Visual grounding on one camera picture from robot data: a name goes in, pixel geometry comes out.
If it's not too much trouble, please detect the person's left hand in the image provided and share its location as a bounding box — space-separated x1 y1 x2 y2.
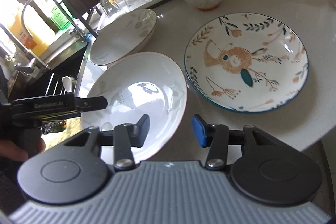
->
0 138 47 163

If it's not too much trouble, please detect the steel wool scrubber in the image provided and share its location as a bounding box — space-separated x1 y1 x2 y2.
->
42 120 67 135

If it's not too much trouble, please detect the black sink drain rack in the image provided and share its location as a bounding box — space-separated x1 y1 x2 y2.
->
25 41 88 97

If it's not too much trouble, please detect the large chrome faucet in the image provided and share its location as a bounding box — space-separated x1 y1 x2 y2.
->
1 24 51 76

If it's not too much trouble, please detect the white ceramic spoon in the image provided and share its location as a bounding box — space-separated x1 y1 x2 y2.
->
62 76 74 93

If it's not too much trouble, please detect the floral bunny plate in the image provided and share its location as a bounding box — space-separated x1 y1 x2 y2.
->
184 13 309 113

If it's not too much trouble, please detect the orange detergent bottle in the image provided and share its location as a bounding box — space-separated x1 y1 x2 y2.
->
7 7 55 56

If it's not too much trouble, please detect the small chrome faucet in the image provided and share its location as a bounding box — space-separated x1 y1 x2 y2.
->
21 0 86 40

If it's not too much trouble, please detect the green detergent bottle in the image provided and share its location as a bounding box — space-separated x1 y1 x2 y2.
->
50 4 71 30

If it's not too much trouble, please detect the upturned drinking glass left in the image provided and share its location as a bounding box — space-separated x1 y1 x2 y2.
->
99 0 123 17

